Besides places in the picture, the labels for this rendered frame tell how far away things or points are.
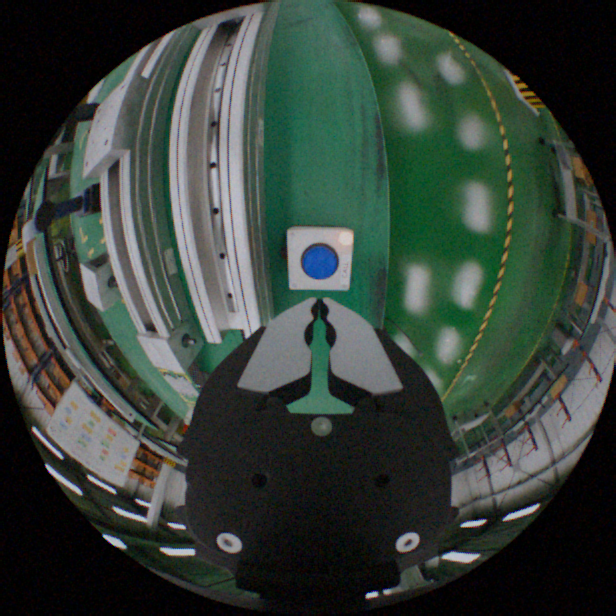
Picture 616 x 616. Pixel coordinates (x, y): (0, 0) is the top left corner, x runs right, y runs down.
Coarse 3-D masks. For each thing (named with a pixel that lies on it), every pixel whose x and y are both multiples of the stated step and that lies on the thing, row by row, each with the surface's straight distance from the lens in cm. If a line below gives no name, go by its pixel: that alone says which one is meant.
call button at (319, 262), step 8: (312, 248) 21; (320, 248) 21; (304, 256) 21; (312, 256) 21; (320, 256) 21; (328, 256) 21; (304, 264) 21; (312, 264) 21; (320, 264) 21; (328, 264) 21; (336, 264) 21; (312, 272) 21; (320, 272) 21; (328, 272) 21
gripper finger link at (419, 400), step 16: (384, 336) 9; (400, 352) 9; (400, 368) 8; (416, 368) 8; (416, 384) 8; (432, 384) 8; (384, 400) 7; (400, 400) 7; (416, 400) 7; (432, 400) 8; (416, 416) 7; (432, 416) 7; (432, 432) 7; (448, 432) 7; (448, 448) 7
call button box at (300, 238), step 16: (288, 240) 22; (304, 240) 22; (320, 240) 22; (336, 240) 22; (352, 240) 22; (288, 256) 23; (336, 256) 22; (304, 272) 23; (336, 272) 23; (304, 288) 24; (320, 288) 24; (336, 288) 24
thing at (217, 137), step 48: (240, 48) 33; (192, 96) 30; (240, 96) 25; (192, 144) 27; (240, 144) 22; (192, 192) 25; (240, 192) 21; (192, 240) 24; (240, 240) 21; (192, 288) 27; (240, 288) 23
